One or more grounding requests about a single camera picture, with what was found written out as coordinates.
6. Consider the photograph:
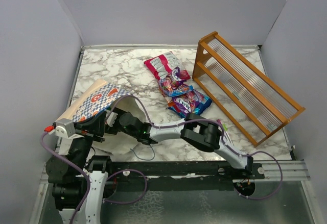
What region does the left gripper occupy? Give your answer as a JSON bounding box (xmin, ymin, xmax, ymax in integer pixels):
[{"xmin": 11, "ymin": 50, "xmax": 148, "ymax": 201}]
[{"xmin": 69, "ymin": 109, "xmax": 107, "ymax": 174}]

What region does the blue checkered paper bag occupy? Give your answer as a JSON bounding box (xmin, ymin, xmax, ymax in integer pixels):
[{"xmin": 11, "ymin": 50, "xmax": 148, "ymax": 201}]
[{"xmin": 58, "ymin": 79, "xmax": 155, "ymax": 161}]

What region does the blue snack bag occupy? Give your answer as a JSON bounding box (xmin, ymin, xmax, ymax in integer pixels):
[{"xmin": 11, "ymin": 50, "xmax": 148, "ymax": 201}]
[{"xmin": 167, "ymin": 96, "xmax": 212, "ymax": 118}]

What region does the purple Fox's candy bag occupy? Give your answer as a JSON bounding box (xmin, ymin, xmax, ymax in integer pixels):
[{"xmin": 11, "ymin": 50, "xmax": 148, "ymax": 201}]
[
  {"xmin": 172, "ymin": 90, "xmax": 204, "ymax": 117},
  {"xmin": 158, "ymin": 67, "xmax": 185, "ymax": 93}
]

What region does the blue colourful candy bag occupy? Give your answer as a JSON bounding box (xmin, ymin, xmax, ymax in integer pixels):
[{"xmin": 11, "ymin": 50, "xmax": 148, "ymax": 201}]
[{"xmin": 162, "ymin": 84, "xmax": 194, "ymax": 97}]

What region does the pink snack bag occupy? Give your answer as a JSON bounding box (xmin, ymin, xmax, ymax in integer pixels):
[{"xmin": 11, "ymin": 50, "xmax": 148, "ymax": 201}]
[{"xmin": 144, "ymin": 52, "xmax": 191, "ymax": 81}]

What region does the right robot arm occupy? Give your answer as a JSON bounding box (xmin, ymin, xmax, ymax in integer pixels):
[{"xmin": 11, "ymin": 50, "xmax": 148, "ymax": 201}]
[{"xmin": 105, "ymin": 108, "xmax": 253, "ymax": 179}]

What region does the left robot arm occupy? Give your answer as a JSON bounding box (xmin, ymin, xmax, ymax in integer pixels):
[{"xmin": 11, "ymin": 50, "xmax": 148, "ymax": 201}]
[{"xmin": 41, "ymin": 111, "xmax": 113, "ymax": 223}]

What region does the wooden shelf rack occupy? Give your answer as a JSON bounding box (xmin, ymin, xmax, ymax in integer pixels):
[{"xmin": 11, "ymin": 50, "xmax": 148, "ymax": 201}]
[{"xmin": 192, "ymin": 32, "xmax": 305, "ymax": 147}]

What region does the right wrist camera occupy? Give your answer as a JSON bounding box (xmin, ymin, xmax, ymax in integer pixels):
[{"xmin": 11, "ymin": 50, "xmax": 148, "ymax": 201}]
[{"xmin": 106, "ymin": 111, "xmax": 118, "ymax": 127}]

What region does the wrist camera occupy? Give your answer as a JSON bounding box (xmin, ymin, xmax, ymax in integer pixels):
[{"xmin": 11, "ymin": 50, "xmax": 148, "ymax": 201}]
[
  {"xmin": 106, "ymin": 111, "xmax": 118, "ymax": 127},
  {"xmin": 44, "ymin": 118, "xmax": 78, "ymax": 139}
]

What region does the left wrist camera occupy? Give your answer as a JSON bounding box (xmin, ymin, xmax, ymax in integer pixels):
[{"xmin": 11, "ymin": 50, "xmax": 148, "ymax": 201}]
[{"xmin": 44, "ymin": 118, "xmax": 78, "ymax": 139}]

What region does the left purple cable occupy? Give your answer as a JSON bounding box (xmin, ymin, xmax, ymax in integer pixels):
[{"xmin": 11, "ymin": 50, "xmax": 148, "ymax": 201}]
[{"xmin": 40, "ymin": 131, "xmax": 91, "ymax": 223}]

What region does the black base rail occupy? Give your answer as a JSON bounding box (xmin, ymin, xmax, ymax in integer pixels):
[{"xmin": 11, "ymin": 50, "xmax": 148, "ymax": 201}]
[{"xmin": 105, "ymin": 161, "xmax": 264, "ymax": 191}]

